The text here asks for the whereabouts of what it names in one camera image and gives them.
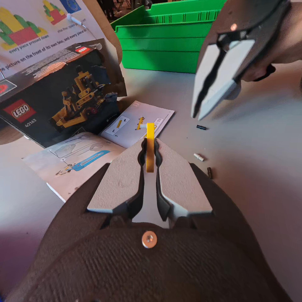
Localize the person's right hand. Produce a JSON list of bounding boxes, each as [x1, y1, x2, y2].
[[226, 0, 302, 101]]

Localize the yellow lego beam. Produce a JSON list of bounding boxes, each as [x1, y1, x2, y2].
[[145, 122, 155, 173]]

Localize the lego instruction booklet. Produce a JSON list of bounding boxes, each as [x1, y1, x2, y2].
[[22, 101, 175, 203]]

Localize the brown display board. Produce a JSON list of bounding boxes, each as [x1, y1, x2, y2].
[[83, 0, 123, 65]]

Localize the printed instruction poster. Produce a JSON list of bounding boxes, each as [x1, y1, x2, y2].
[[0, 0, 105, 79]]

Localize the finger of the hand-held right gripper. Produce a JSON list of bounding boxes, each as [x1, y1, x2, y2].
[[197, 38, 256, 121], [191, 44, 223, 119]]

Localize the lego set box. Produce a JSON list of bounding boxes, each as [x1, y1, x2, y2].
[[0, 38, 128, 148]]

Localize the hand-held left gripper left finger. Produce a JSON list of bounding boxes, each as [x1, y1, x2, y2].
[[87, 139, 145, 219]]

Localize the green plastic bin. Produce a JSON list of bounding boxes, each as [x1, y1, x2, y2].
[[110, 5, 221, 74], [149, 0, 228, 15]]

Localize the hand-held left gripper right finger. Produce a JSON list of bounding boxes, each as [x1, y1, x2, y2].
[[154, 138, 213, 221]]

